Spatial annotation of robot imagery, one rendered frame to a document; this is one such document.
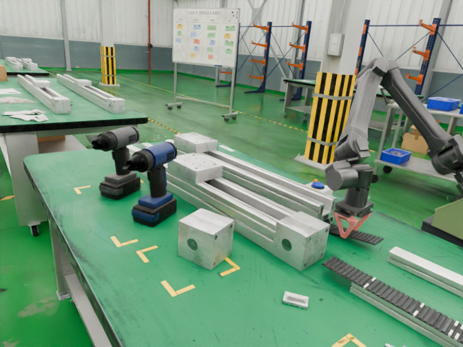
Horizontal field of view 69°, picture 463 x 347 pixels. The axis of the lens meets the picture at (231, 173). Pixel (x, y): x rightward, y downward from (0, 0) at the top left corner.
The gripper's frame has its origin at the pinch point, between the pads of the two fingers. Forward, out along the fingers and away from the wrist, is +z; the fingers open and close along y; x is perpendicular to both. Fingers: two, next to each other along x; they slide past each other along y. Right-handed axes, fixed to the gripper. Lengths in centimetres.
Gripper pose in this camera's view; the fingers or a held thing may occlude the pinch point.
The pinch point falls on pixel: (348, 232)
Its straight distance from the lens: 101.9
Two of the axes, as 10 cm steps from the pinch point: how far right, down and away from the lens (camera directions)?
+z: -0.7, 9.4, 3.4
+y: -7.4, 1.8, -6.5
